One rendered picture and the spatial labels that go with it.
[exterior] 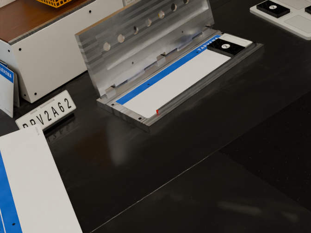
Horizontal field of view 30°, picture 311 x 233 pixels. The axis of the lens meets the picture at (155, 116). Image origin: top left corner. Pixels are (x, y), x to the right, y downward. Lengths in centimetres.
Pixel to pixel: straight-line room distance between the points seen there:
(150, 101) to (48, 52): 32
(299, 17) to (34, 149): 90
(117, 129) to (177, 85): 20
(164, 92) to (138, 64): 12
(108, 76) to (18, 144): 33
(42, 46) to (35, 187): 51
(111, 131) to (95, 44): 22
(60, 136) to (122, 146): 18
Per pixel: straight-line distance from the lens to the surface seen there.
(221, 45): 163
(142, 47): 157
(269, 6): 184
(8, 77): 158
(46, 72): 161
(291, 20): 177
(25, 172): 123
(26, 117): 148
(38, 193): 117
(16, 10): 171
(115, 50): 152
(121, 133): 142
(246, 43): 163
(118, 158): 135
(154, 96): 149
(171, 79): 154
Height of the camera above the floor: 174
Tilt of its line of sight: 36 degrees down
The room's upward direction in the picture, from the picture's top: 12 degrees counter-clockwise
